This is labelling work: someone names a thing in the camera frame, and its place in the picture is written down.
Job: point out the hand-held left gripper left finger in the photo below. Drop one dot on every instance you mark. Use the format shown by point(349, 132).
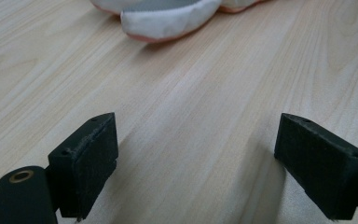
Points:
point(84, 168)

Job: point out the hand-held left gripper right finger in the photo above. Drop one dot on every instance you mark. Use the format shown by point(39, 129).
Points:
point(323, 168)

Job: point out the white hat with grey knit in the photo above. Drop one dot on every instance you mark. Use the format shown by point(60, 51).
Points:
point(161, 23)

